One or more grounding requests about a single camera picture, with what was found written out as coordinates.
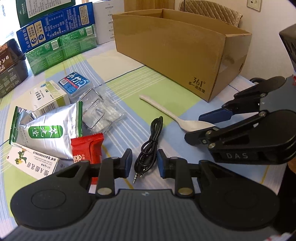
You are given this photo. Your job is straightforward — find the white plastic spoon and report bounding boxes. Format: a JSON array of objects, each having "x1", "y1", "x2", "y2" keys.
[{"x1": 139, "y1": 94, "x2": 216, "y2": 133}]

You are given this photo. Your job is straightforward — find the red candy packet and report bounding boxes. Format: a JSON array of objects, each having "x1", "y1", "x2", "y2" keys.
[{"x1": 70, "y1": 133, "x2": 105, "y2": 185}]

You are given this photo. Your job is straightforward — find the clear bag of metal hooks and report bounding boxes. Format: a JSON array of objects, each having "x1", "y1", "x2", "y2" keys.
[{"x1": 78, "y1": 88, "x2": 125, "y2": 135}]

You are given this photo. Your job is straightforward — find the white ointment box with plant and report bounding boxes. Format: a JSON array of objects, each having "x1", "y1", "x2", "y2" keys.
[{"x1": 6, "y1": 143, "x2": 67, "y2": 180}]

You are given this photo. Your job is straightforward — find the silver green foil pouch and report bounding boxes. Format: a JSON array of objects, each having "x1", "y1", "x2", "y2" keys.
[{"x1": 9, "y1": 101, "x2": 83, "y2": 160}]

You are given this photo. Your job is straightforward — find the brown cardboard box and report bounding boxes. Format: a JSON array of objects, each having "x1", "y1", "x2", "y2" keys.
[{"x1": 112, "y1": 9, "x2": 252, "y2": 101}]

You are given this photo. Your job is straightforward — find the blue label floss box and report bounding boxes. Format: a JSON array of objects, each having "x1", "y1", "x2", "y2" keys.
[{"x1": 58, "y1": 72, "x2": 94, "y2": 103}]

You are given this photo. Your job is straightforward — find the white green medicine box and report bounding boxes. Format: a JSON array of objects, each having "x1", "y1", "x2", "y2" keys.
[{"x1": 29, "y1": 80, "x2": 70, "y2": 117}]

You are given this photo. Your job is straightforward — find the quilted brown chair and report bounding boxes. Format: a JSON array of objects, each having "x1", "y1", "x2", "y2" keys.
[{"x1": 179, "y1": 1, "x2": 243, "y2": 28}]

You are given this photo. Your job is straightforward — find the light green carton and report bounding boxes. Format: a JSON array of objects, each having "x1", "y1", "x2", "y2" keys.
[{"x1": 26, "y1": 25, "x2": 97, "y2": 75}]

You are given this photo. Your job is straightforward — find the blue carton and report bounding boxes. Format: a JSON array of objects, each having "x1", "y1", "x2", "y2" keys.
[{"x1": 16, "y1": 2, "x2": 95, "y2": 53}]

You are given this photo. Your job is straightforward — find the white carton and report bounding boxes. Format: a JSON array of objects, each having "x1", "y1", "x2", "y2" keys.
[{"x1": 93, "y1": 0, "x2": 125, "y2": 45}]

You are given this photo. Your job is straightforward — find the dark green carton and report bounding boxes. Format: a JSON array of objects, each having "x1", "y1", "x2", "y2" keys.
[{"x1": 16, "y1": 0, "x2": 75, "y2": 27}]

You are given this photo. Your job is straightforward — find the black audio cable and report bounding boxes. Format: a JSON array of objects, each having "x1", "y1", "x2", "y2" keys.
[{"x1": 132, "y1": 115, "x2": 164, "y2": 184}]

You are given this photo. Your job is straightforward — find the beige wall socket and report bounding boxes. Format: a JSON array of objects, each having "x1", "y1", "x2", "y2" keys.
[{"x1": 247, "y1": 0, "x2": 262, "y2": 12}]

